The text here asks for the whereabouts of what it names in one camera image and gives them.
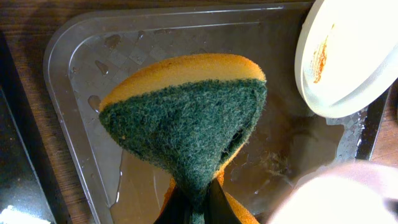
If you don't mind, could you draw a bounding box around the brown serving tray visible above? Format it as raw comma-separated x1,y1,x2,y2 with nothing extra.
44,2,387,223

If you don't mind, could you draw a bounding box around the white plate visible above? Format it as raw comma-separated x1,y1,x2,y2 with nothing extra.
268,162,397,224
294,0,397,118

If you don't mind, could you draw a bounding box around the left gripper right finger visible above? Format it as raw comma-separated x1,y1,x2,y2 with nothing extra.
203,179,241,224

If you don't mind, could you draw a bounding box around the green and yellow sponge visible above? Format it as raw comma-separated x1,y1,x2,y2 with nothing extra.
99,54,267,223

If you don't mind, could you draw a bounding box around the black rectangular tray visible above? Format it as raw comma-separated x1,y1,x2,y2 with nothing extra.
1,36,72,223

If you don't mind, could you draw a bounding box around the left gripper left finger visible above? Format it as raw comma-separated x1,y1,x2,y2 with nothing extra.
154,187,192,224

